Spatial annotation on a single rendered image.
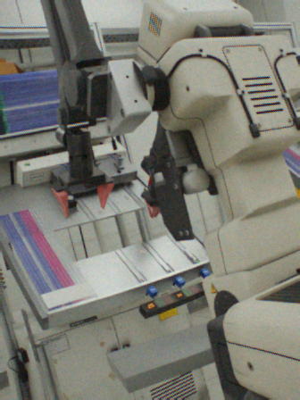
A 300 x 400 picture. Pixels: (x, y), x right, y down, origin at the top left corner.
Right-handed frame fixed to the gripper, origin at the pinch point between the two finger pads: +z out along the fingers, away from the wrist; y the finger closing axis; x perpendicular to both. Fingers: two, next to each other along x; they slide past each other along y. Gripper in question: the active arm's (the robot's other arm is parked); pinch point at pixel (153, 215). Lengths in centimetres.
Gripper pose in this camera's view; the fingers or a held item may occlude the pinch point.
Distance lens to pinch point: 184.5
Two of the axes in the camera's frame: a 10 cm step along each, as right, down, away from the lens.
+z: -1.4, 8.4, 5.3
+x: 5.3, 5.1, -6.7
